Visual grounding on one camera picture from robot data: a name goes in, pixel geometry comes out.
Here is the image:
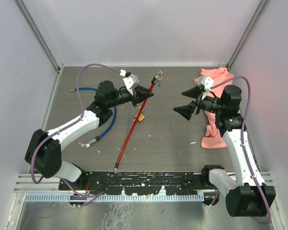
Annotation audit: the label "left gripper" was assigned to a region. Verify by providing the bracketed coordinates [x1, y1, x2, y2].
[107, 85, 153, 108]

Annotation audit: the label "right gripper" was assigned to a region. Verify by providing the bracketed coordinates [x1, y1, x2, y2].
[173, 85, 225, 120]

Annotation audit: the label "red cable lock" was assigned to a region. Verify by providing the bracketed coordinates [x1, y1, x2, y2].
[114, 74, 157, 173]

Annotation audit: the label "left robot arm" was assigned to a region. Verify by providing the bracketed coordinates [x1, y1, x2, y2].
[24, 80, 154, 190]

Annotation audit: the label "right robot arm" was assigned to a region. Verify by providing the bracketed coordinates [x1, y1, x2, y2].
[173, 85, 276, 219]

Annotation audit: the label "blue lock keys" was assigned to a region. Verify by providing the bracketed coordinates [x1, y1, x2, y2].
[78, 142, 90, 148]

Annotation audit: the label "brass padlock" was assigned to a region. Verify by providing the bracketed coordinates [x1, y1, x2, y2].
[134, 114, 145, 122]

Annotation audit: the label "pink cloth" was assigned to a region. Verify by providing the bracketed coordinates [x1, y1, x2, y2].
[193, 67, 242, 150]

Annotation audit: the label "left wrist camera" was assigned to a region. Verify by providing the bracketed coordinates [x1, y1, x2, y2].
[123, 74, 139, 95]

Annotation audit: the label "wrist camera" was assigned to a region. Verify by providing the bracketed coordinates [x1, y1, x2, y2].
[197, 75, 214, 92]
[123, 74, 139, 95]

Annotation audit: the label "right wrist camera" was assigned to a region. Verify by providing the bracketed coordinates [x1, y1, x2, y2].
[197, 75, 214, 92]

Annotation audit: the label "blue cable lock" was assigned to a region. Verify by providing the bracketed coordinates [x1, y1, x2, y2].
[69, 87, 118, 146]

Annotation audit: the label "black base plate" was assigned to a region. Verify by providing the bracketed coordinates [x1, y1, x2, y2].
[69, 171, 216, 196]

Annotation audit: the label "slotted cable duct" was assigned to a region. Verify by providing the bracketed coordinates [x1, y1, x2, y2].
[24, 191, 204, 203]

